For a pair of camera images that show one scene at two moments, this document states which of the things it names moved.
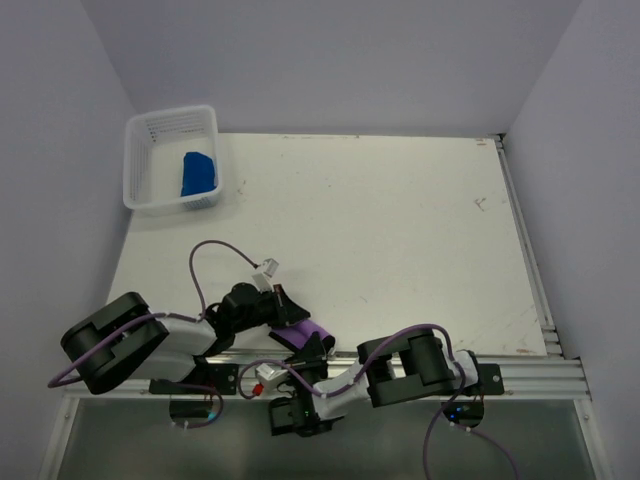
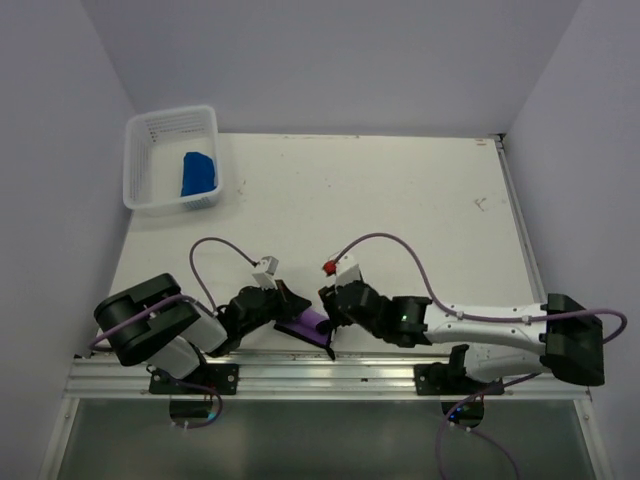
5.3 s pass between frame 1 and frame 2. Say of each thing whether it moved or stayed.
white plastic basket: stayed
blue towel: stayed
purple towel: moved
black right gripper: moved
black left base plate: stayed
